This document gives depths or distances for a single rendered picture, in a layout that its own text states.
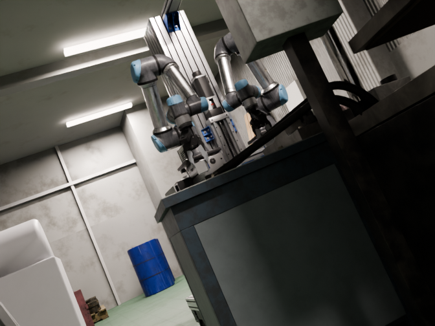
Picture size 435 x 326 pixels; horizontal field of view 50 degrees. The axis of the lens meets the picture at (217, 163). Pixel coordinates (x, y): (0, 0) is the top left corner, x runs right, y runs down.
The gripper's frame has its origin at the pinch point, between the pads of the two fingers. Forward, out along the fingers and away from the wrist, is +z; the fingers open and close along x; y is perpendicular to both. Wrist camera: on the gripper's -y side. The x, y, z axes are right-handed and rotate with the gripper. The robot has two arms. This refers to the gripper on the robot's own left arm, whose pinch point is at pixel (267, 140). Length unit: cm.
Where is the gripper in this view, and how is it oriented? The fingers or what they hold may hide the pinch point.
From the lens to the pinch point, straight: 244.2
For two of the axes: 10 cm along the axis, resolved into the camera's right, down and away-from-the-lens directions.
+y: -0.6, 1.5, 9.9
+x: -9.1, 3.9, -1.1
